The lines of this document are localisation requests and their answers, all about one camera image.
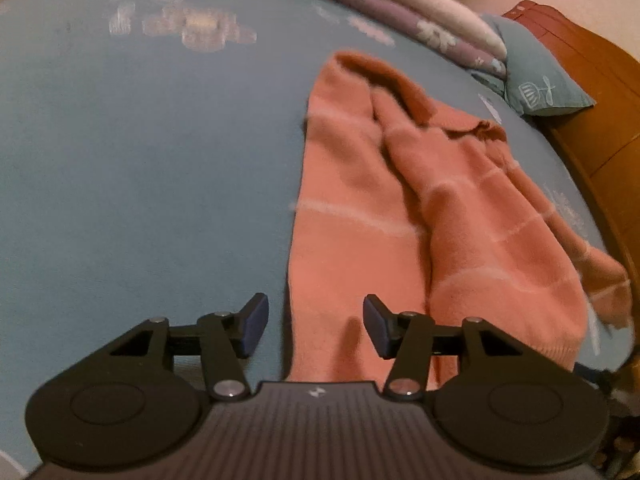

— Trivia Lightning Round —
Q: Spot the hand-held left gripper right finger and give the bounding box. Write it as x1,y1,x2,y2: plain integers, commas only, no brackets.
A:
364,294,553,403

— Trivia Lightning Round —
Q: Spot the orange striped sweater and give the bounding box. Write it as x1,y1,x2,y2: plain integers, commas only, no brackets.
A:
286,50,633,391

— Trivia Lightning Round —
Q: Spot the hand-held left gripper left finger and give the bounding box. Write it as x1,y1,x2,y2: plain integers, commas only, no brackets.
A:
80,292,271,403

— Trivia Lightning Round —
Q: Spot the wooden headboard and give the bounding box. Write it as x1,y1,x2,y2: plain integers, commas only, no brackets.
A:
501,0,640,281

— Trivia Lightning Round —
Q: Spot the blue printed pillow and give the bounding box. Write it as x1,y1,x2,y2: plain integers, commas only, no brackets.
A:
472,14,596,118

